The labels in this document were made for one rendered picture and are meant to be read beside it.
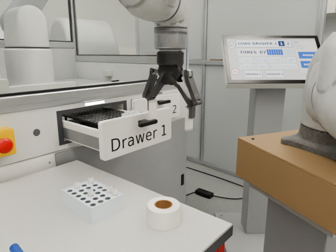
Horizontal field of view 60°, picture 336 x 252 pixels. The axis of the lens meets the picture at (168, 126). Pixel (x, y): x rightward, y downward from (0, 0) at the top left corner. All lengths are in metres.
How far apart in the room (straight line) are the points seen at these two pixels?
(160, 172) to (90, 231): 0.79
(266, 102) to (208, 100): 1.21
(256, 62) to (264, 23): 0.94
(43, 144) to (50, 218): 0.33
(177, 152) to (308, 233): 0.78
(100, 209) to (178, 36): 0.46
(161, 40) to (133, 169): 0.63
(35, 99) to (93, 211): 0.43
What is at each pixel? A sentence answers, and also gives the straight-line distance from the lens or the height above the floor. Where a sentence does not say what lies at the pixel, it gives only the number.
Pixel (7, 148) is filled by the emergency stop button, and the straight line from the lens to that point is 0.86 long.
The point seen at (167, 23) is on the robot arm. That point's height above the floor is 1.18.
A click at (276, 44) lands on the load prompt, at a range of 1.71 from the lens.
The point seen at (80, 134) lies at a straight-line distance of 0.92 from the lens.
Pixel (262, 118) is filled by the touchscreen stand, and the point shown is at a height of 0.76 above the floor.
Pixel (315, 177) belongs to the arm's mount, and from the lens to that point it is 0.68.
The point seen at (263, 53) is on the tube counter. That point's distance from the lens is 1.64.
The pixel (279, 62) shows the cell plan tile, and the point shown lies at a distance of 1.63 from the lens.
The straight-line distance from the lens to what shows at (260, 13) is 2.53.
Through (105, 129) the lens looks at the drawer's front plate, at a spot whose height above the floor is 0.91.
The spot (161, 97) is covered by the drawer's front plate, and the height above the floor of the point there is 0.92.
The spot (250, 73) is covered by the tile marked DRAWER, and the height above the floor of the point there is 1.01.
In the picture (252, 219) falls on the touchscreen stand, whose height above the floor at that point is 0.14.
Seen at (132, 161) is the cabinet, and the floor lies 0.67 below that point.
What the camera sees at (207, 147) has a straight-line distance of 2.91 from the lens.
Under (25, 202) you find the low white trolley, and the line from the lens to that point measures 0.80.
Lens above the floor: 1.11
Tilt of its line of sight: 14 degrees down
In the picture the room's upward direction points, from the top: straight up
